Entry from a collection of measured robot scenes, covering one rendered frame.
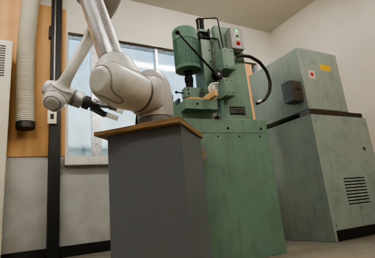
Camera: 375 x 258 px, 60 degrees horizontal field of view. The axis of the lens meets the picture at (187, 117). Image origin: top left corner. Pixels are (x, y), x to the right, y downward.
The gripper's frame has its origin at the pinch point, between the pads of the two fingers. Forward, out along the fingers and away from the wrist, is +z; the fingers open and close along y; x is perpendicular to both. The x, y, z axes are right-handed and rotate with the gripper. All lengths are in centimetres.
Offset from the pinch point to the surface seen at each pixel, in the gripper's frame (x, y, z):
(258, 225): 37, -11, 93
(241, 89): -49, 0, 72
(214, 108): -19, -15, 49
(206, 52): -67, 4, 42
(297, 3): -264, 97, 175
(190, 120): -8.1, -10.7, 38.5
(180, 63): -51, 7, 28
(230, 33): -83, -5, 52
